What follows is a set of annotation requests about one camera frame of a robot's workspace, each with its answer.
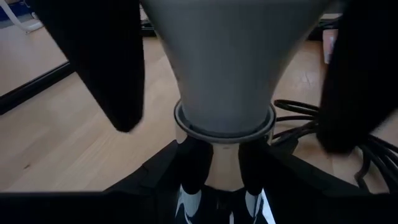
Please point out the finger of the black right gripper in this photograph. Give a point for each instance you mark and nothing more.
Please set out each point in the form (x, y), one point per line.
(363, 77)
(105, 56)

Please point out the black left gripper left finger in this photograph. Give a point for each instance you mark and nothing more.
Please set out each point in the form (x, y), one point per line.
(109, 208)

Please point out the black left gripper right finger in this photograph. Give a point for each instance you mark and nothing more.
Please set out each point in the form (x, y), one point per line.
(326, 208)

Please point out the chrome lamp base with socket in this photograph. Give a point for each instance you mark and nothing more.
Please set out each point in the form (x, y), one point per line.
(224, 168)

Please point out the white lightbulb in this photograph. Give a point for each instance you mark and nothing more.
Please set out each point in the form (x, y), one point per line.
(227, 62)

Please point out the white curved tube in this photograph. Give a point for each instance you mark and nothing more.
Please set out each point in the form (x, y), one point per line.
(18, 23)

